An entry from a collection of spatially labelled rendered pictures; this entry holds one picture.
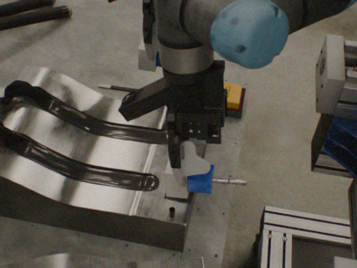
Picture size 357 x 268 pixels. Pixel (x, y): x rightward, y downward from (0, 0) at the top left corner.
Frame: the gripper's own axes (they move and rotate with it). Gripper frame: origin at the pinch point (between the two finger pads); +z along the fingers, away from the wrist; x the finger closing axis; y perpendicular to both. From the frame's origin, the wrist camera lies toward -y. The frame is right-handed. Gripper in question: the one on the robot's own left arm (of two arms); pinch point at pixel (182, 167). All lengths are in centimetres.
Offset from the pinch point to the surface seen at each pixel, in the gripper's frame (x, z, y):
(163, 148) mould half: 7.9, 3.1, -5.3
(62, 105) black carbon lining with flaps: 11.5, -2.5, -25.0
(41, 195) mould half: -7.1, 2.3, -22.4
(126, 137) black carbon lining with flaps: 9.7, 2.7, -12.7
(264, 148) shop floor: 104, 82, 9
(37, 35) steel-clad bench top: 44, 1, -46
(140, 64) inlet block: 25.8, -3.4, -13.5
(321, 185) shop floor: 90, 88, 32
